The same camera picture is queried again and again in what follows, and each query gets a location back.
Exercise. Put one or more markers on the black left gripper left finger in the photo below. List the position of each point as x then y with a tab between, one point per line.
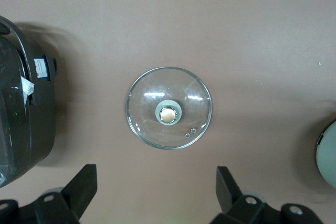
73	197

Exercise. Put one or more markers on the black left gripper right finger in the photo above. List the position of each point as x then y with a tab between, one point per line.
231	203

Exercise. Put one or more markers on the glass pot lid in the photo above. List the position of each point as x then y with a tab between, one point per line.
168	115

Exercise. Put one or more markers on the steel cooking pot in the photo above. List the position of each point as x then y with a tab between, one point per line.
329	155

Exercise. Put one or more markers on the black rice cooker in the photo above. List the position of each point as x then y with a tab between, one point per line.
15	129

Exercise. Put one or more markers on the white paper scrap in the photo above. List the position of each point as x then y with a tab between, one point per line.
28	86

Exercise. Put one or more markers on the brown table cloth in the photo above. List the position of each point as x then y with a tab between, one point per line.
168	24

